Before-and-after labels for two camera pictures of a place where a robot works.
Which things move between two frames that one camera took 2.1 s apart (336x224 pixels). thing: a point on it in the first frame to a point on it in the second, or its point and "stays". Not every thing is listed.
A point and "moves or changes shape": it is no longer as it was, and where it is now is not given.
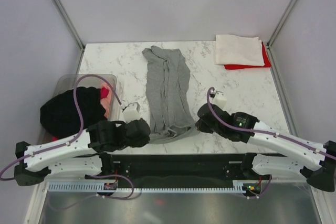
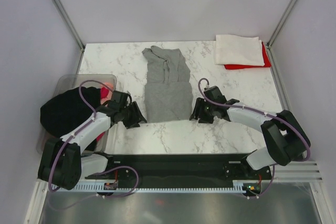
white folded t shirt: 233,50 stays
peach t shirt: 106,101 stays
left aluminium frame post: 62,12 stays
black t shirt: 60,116 stays
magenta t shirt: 104,93 stays
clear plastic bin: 65,82 moves or changes shape
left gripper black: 141,143 to 137,117
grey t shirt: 167,75 moves or changes shape
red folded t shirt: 267,62 stays
